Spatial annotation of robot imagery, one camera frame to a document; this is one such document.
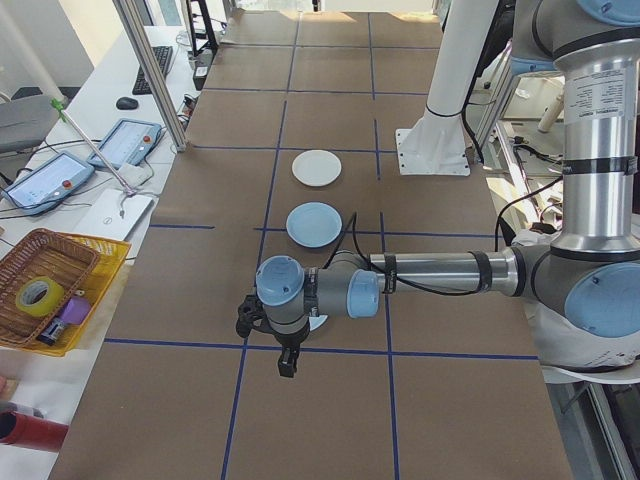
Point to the pale blue round plate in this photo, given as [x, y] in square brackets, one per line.
[318, 323]

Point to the white round plate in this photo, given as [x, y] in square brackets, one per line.
[317, 168]

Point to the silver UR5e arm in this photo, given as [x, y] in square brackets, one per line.
[435, 272]

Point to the yellow plastic basket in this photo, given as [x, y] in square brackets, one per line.
[112, 260]

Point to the silver closed laptop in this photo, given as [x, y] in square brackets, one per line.
[112, 220]

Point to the purple box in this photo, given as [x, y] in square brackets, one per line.
[75, 311]

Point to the small black device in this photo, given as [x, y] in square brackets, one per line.
[50, 332]

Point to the yellow tape roll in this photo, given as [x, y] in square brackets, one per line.
[50, 292]

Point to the brown wicker basket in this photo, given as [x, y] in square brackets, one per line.
[45, 260]

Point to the blue teach pendant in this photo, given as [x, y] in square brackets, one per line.
[45, 182]
[125, 142]

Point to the red tube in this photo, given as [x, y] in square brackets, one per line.
[35, 432]

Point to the thin rod with green tape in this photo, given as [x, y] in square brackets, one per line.
[95, 151]

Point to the black box with label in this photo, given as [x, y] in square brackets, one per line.
[202, 70]

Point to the black computer mouse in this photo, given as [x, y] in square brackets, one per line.
[127, 103]

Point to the aluminium profile column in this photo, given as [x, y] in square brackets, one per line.
[155, 75]

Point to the black keyboard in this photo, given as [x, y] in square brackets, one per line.
[154, 70]

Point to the grey chair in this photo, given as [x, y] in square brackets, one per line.
[25, 122]

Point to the white post with base plate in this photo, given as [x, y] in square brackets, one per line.
[450, 75]

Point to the black stand frame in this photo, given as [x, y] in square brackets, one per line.
[205, 25]

